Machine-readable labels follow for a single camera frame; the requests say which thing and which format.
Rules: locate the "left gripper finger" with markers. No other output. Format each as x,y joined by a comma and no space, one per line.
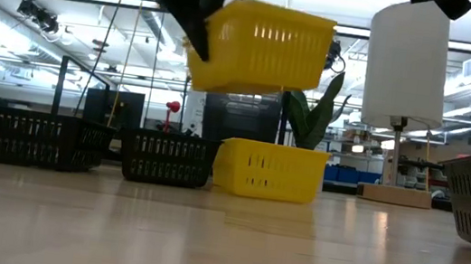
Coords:
196,31

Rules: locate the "yellow slotted plastic basket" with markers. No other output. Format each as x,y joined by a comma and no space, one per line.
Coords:
271,173
267,63

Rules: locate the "red desk lamp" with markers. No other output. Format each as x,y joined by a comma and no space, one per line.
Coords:
172,107

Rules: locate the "black cabinet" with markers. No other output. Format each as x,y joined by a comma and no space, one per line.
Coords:
113,109

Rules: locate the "small black slotted basket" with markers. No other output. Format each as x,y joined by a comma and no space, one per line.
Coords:
168,159

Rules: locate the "green artificial plant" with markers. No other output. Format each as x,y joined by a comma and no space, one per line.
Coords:
312,119

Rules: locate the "large black slotted basket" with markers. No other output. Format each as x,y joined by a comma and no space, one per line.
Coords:
25,138

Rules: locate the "blue storage bins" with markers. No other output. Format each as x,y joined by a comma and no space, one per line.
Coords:
350,175

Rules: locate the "white paper towel roll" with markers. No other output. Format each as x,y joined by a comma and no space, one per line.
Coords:
405,68

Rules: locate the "black ceiling camera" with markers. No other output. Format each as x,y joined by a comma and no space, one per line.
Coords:
334,54
39,15

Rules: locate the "black metal rig frame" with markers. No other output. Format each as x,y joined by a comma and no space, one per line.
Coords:
59,86

